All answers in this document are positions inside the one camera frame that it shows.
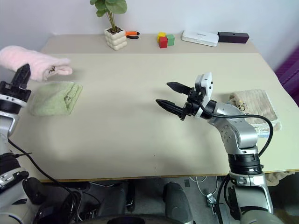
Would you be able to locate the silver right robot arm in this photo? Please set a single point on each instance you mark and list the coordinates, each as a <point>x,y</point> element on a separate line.
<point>238,133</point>

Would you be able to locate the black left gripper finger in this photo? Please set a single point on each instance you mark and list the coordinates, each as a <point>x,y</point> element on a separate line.
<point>23,75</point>

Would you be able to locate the metal clamp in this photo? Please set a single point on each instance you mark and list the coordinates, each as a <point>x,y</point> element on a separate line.
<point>211,200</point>

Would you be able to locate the green leafy plant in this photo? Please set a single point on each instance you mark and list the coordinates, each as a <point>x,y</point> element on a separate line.
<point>112,7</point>

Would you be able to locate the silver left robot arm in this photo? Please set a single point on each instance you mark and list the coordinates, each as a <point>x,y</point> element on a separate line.
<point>7,123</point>

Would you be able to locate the beige folded towel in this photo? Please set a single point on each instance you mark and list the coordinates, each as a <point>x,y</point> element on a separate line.
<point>257,100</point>

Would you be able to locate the pink towel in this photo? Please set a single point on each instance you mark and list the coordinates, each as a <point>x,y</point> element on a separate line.
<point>35,60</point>

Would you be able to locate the yellow cube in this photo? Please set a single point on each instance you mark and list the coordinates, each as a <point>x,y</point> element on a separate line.
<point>161,35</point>

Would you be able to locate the beige crumpled cloth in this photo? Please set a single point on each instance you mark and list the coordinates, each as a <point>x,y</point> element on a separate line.
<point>279,178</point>

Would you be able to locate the purple ribbed object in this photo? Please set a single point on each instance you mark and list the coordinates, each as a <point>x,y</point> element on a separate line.
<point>289,72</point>

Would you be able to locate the green cube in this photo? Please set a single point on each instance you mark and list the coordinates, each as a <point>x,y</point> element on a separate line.
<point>170,39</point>

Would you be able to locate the dark rounded shape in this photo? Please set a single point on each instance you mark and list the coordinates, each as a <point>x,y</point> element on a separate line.
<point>178,203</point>

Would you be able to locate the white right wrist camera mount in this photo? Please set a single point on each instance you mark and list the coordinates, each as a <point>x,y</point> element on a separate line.
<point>207,87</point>

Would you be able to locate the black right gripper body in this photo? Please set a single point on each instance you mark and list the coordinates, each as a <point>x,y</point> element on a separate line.
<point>194,102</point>

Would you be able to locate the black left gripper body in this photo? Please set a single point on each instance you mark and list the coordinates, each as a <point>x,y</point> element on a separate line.
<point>16,92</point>

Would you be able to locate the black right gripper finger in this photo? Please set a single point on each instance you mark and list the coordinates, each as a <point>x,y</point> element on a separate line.
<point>181,88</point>
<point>171,107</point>

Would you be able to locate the white flat box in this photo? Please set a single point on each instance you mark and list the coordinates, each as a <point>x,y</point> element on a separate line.
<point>200,37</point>

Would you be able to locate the cream bubble plant pot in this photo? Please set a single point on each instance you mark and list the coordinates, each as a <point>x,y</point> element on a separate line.
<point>116,39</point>

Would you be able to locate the red cube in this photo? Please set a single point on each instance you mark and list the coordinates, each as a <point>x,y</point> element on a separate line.
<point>163,42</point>

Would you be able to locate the green folded towel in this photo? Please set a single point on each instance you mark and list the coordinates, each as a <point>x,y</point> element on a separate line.
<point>53,100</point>

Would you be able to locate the dark purple long box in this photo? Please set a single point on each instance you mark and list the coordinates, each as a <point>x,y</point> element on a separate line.
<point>232,37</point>

